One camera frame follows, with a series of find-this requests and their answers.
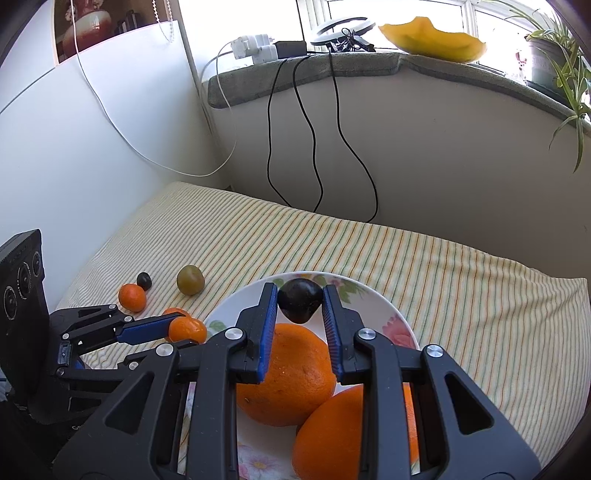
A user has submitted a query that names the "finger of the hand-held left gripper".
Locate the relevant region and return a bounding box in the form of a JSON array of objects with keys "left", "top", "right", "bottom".
[
  {"left": 55, "top": 338, "right": 207, "bottom": 400},
  {"left": 60, "top": 304, "right": 191, "bottom": 355}
]

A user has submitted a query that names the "white charger cable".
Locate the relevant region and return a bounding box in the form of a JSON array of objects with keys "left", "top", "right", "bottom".
[{"left": 199, "top": 41, "right": 237, "bottom": 112}]

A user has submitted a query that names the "smooth round orange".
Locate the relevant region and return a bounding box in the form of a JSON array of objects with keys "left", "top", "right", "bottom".
[{"left": 292, "top": 383, "right": 419, "bottom": 480}]

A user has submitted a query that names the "small tangerine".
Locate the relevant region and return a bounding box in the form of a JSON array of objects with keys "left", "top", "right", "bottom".
[{"left": 167, "top": 318, "right": 208, "bottom": 344}]

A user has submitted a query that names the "yellow bowl on sill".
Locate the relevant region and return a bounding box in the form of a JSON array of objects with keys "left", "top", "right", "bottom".
[{"left": 379, "top": 17, "right": 488, "bottom": 64}]

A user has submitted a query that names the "white board panel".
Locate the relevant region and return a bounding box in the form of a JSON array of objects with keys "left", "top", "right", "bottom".
[{"left": 0, "top": 21, "right": 218, "bottom": 296}]

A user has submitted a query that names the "white floral plate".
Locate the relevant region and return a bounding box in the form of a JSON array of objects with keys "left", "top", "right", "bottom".
[{"left": 178, "top": 271, "right": 421, "bottom": 480}]

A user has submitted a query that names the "medium tangerine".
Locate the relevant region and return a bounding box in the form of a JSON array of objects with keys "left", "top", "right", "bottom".
[{"left": 118, "top": 284, "right": 147, "bottom": 311}]

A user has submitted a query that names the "striped cloth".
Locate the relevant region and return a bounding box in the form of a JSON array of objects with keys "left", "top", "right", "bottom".
[{"left": 53, "top": 181, "right": 591, "bottom": 480}]

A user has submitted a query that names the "long white cable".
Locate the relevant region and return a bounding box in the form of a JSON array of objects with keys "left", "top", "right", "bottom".
[{"left": 70, "top": 0, "right": 238, "bottom": 178}]

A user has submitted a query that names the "white window frame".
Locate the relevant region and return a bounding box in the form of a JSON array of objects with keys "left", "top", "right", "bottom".
[{"left": 295, "top": 0, "right": 559, "bottom": 79}]

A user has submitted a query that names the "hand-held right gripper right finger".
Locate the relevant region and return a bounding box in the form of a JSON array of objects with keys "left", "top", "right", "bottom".
[{"left": 322, "top": 285, "right": 541, "bottom": 480}]

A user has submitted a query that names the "wall picture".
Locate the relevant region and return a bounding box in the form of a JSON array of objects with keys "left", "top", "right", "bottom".
[{"left": 54, "top": 0, "right": 180, "bottom": 65}]

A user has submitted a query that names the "green plum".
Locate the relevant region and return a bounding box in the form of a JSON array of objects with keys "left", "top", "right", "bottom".
[{"left": 177, "top": 264, "right": 206, "bottom": 296}]

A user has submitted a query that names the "ring light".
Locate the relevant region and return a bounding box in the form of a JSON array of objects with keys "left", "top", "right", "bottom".
[{"left": 310, "top": 15, "right": 366, "bottom": 46}]

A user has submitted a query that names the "black cable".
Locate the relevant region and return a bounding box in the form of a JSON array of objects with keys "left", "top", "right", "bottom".
[
  {"left": 266, "top": 59, "right": 291, "bottom": 208},
  {"left": 328, "top": 52, "right": 379, "bottom": 223},
  {"left": 294, "top": 56, "right": 324, "bottom": 213}
]

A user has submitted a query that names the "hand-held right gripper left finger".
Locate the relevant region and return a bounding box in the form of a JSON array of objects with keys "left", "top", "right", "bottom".
[{"left": 53, "top": 282, "right": 279, "bottom": 480}]

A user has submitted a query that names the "potted spider plant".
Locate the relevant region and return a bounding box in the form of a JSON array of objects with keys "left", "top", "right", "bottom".
[{"left": 489, "top": 0, "right": 591, "bottom": 174}]

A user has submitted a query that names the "large dark plum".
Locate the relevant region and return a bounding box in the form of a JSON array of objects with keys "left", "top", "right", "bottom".
[{"left": 277, "top": 278, "right": 324, "bottom": 324}]

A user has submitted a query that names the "black power adapter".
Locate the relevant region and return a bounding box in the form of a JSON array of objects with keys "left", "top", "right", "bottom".
[{"left": 274, "top": 41, "right": 306, "bottom": 59}]

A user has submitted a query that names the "large speckled orange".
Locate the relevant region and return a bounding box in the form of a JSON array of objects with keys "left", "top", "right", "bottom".
[{"left": 236, "top": 323, "right": 338, "bottom": 427}]

